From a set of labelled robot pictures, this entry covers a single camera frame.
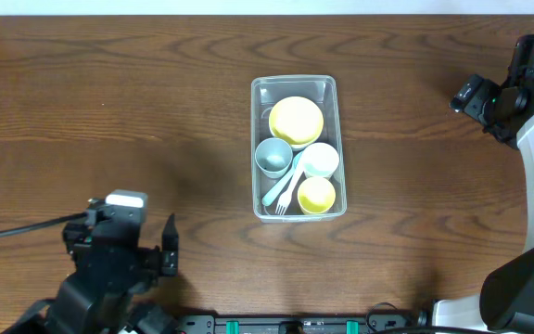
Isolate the white plastic spoon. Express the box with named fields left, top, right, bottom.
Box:
left=275, top=159, right=304, bottom=215

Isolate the mint green plastic spoon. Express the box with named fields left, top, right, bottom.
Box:
left=261, top=152, right=302, bottom=207

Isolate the grey plastic cup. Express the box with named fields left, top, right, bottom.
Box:
left=254, top=137, right=293, bottom=179

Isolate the yellow plastic cup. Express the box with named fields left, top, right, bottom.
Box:
left=297, top=177, right=337, bottom=215

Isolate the white plastic cup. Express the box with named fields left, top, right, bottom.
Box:
left=302, top=142, right=340, bottom=179

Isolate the yellow plastic bowl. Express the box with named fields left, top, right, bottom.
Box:
left=269, top=96, right=324, bottom=147

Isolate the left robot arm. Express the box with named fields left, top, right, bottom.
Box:
left=4, top=212, right=179, bottom=334

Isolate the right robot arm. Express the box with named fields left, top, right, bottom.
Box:
left=429, top=34, right=534, bottom=333

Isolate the clear plastic container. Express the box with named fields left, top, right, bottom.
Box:
left=250, top=74, right=348, bottom=223

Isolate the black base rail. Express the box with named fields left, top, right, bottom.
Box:
left=176, top=310, right=413, bottom=334

